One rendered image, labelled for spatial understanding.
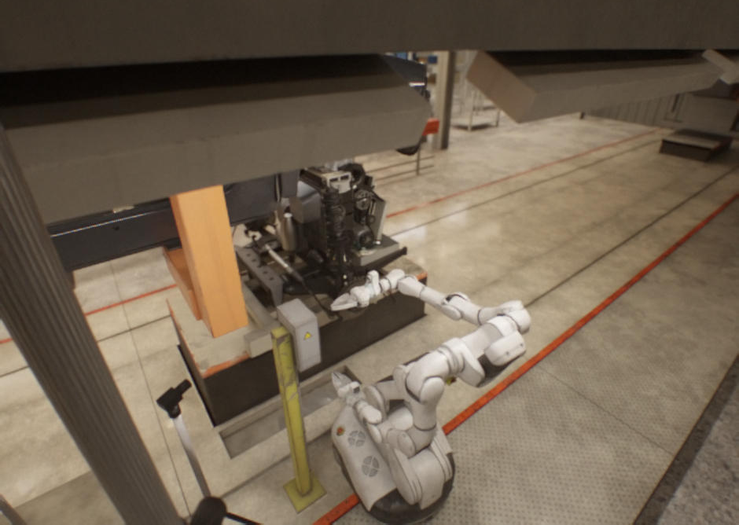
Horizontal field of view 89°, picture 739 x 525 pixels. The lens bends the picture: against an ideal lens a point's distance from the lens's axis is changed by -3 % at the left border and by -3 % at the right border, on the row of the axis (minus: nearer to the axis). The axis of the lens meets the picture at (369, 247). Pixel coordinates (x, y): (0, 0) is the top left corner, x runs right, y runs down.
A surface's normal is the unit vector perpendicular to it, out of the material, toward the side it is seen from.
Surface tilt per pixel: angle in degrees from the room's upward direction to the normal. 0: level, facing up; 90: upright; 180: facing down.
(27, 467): 0
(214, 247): 90
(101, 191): 117
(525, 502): 0
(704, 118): 90
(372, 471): 38
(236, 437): 0
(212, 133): 27
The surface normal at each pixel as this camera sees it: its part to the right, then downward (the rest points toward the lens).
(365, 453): 0.33, -0.43
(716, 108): -0.80, 0.29
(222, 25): 0.60, 0.39
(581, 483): 0.00, -0.88
